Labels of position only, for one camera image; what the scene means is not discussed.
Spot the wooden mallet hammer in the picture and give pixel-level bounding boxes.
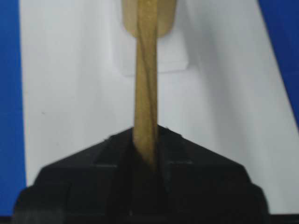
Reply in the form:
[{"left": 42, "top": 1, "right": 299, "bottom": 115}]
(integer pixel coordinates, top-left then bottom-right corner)
[{"left": 121, "top": 0, "right": 177, "bottom": 171}]

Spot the blue table cloth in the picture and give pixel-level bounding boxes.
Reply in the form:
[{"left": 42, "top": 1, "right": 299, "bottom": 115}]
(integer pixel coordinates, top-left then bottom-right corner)
[{"left": 0, "top": 0, "right": 26, "bottom": 217}]

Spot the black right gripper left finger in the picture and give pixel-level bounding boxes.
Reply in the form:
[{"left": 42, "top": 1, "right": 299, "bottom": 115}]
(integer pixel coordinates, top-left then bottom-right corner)
[{"left": 11, "top": 127, "right": 150, "bottom": 224}]

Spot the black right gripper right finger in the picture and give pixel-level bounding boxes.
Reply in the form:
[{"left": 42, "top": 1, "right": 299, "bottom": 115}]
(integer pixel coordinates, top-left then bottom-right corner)
[{"left": 149, "top": 123, "right": 269, "bottom": 224}]

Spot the white foam board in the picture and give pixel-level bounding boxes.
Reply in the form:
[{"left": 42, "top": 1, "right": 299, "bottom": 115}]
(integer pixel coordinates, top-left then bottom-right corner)
[{"left": 20, "top": 0, "right": 299, "bottom": 214}]

